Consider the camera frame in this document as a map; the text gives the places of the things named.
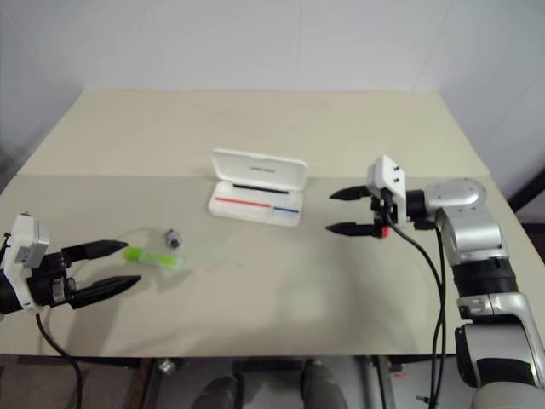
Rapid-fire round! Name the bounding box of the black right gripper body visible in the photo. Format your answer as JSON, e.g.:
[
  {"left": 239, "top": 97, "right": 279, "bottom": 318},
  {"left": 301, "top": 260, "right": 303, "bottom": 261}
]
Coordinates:
[{"left": 368, "top": 189, "right": 404, "bottom": 240}]

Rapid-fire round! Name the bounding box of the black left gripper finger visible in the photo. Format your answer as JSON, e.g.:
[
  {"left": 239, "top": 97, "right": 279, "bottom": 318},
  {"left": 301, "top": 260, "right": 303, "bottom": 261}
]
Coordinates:
[
  {"left": 70, "top": 275, "right": 142, "bottom": 310},
  {"left": 63, "top": 239, "right": 129, "bottom": 264}
]

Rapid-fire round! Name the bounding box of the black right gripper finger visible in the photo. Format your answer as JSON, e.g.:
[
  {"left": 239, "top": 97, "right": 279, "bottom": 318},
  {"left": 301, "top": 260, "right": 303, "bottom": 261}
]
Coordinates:
[
  {"left": 324, "top": 222, "right": 376, "bottom": 238},
  {"left": 329, "top": 185, "right": 371, "bottom": 203}
]

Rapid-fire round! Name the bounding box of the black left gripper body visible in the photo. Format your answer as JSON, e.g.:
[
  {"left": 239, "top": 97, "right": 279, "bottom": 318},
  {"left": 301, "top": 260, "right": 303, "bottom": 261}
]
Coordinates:
[{"left": 26, "top": 250, "right": 76, "bottom": 308}]

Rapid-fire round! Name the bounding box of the green highlighter pen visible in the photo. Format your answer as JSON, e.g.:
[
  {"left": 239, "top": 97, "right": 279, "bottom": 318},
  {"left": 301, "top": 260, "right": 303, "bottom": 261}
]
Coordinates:
[{"left": 122, "top": 247, "right": 186, "bottom": 271}]

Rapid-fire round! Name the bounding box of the clear box with green lid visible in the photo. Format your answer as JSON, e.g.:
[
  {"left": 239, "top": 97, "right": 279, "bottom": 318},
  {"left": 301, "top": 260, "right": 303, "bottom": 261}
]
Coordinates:
[{"left": 207, "top": 147, "right": 308, "bottom": 228}]

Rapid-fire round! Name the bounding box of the clear plastic ruler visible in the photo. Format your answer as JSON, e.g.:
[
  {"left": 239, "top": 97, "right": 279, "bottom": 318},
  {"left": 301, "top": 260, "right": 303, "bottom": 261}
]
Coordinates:
[{"left": 181, "top": 240, "right": 246, "bottom": 274}]

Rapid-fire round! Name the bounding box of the dark rounded shape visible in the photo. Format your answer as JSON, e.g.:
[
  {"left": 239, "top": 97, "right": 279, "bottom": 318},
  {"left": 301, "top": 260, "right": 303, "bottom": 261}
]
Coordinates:
[
  {"left": 201, "top": 373, "right": 246, "bottom": 409},
  {"left": 299, "top": 360, "right": 338, "bottom": 409}
]

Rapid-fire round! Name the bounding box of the black crossbar under table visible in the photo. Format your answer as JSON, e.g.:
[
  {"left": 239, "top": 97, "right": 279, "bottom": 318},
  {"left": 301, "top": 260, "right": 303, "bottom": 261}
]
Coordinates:
[{"left": 232, "top": 360, "right": 301, "bottom": 372}]

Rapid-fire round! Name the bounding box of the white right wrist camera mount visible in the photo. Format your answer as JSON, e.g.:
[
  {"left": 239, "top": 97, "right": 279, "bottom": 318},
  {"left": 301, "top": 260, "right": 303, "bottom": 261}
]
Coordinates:
[{"left": 366, "top": 155, "right": 409, "bottom": 225}]

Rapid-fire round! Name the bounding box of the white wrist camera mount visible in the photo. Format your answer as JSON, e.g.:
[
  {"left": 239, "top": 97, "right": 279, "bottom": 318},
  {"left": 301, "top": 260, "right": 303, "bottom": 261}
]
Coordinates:
[
  {"left": 0, "top": 211, "right": 51, "bottom": 315},
  {"left": 366, "top": 155, "right": 409, "bottom": 225}
]

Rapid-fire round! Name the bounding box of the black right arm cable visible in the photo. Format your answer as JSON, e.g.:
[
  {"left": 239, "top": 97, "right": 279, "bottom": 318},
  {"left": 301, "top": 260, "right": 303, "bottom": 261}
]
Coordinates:
[{"left": 380, "top": 189, "right": 449, "bottom": 409}]

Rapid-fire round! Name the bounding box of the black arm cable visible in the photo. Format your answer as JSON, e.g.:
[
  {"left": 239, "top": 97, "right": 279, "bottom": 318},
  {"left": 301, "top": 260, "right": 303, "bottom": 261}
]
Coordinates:
[
  {"left": 35, "top": 310, "right": 83, "bottom": 409},
  {"left": 380, "top": 189, "right": 449, "bottom": 409}
]

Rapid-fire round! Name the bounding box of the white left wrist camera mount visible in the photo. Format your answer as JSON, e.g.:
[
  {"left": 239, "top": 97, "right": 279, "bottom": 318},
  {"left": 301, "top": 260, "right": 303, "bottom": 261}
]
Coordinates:
[{"left": 0, "top": 211, "right": 51, "bottom": 315}]

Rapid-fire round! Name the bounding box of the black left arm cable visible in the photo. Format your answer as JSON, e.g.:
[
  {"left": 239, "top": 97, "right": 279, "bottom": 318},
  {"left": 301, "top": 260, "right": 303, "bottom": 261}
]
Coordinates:
[{"left": 35, "top": 310, "right": 83, "bottom": 409}]

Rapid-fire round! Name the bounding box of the metal table frame leg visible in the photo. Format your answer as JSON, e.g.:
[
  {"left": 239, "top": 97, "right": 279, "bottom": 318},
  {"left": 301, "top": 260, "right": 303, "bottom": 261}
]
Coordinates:
[
  {"left": 355, "top": 355, "right": 395, "bottom": 409},
  {"left": 139, "top": 357, "right": 160, "bottom": 409}
]

